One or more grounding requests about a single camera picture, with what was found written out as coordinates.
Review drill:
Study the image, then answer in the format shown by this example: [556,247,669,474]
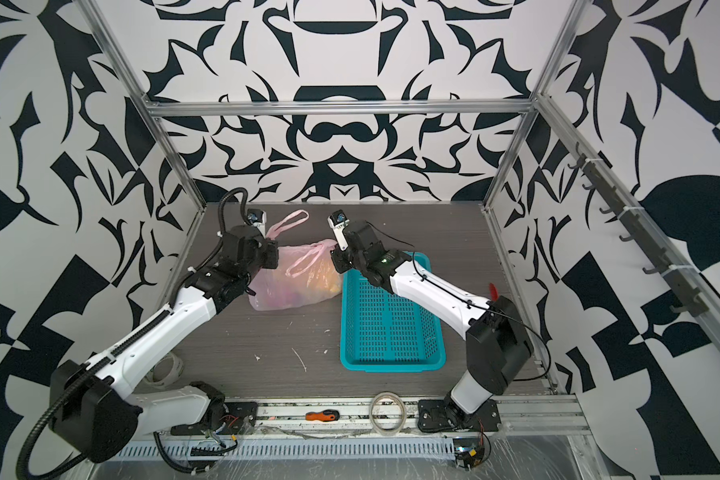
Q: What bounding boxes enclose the green circuit board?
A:
[454,436,493,470]

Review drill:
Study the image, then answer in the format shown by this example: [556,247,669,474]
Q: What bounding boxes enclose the orange handled screwdriver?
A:
[305,409,340,423]

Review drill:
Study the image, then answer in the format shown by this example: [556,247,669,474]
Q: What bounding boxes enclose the red kitchen tongs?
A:
[489,283,500,302]

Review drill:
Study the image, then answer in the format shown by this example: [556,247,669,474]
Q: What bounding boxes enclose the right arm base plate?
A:
[417,398,502,433]

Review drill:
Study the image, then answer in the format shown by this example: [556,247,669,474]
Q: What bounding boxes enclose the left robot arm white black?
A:
[15,187,278,479]

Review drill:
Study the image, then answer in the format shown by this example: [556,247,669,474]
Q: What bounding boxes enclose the black hook rack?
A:
[569,145,709,317]

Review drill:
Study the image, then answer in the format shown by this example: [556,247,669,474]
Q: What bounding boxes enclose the teal plastic basket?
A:
[340,270,446,373]

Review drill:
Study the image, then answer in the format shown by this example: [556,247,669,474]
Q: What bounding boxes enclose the pink plastic bag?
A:
[248,239,343,312]

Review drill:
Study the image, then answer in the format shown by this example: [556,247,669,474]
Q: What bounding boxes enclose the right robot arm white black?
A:
[328,210,540,433]

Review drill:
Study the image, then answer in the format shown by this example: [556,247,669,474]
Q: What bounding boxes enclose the tape roll left side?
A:
[143,352,184,389]

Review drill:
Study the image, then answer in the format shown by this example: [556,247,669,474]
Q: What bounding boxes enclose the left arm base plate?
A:
[170,401,258,436]

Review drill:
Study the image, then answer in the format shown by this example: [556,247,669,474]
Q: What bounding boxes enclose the white cable duct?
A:
[95,437,460,462]

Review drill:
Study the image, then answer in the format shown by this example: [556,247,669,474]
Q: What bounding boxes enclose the clear tape roll front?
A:
[368,392,408,437]

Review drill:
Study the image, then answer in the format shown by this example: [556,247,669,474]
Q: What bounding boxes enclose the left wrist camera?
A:
[246,208,267,235]

